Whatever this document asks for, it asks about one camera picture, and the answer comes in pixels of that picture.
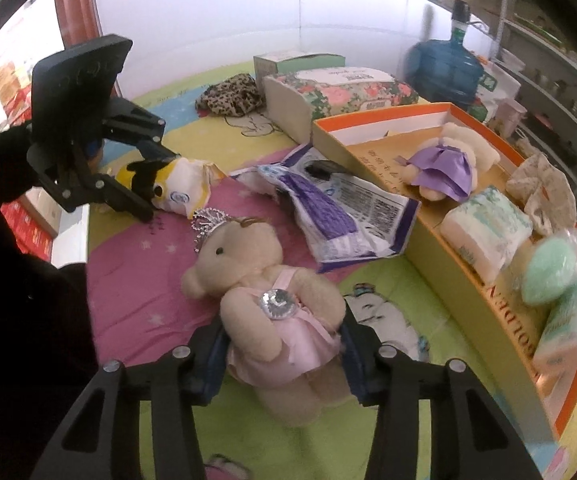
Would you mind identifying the teddy bear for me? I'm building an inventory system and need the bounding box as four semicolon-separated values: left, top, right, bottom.
401;122;500;204
181;207;359;428

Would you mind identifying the white and green flour bag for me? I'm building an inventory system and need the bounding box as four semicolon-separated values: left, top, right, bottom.
468;60;521;121

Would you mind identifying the crumpled beige patterned bag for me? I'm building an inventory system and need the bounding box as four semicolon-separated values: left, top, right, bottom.
505;152;577;239

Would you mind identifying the stack of red cartons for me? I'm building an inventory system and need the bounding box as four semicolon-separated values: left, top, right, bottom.
0;195;62;262

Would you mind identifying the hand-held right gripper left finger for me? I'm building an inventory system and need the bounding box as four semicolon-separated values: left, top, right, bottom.
38;324;232;480

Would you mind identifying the purple and white plastic bag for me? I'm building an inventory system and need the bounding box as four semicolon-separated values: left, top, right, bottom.
228;144;422;275

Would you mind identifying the yellow and white packet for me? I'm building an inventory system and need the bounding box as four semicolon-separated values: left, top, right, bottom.
116;156;227;220

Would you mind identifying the green sponge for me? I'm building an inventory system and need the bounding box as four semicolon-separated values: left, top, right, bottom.
521;227;577;307

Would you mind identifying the green and white box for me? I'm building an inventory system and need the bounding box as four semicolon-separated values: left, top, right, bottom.
253;51;347;79

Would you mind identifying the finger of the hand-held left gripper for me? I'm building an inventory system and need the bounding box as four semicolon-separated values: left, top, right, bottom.
99;99;182;196
58;162;155;223

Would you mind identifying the blue water jug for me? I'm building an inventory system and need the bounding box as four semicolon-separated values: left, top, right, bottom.
403;0;486;111

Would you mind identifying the white tissue pack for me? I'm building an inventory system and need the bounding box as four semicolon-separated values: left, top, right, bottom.
441;185;534;284

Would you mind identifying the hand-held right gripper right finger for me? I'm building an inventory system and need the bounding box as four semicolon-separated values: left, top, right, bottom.
341;307;524;480

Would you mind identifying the floral tissue pack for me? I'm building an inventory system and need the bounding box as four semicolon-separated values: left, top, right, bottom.
263;67;419;119

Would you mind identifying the pale cardboard box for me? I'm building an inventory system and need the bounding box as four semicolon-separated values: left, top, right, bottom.
263;76;320;147

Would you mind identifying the orange cardboard box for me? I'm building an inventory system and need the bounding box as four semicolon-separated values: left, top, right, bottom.
311;102;577;443

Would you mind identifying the leopard print cloth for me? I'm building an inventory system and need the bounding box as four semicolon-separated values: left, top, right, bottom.
196;72;266;119

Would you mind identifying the pink and white bag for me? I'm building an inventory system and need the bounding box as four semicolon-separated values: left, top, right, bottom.
488;97;527;137

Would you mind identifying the green tissue pack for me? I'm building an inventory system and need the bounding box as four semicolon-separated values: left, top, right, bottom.
533;270;577;372

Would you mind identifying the green metal shelf rack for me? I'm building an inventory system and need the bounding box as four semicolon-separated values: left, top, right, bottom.
493;0;577;161

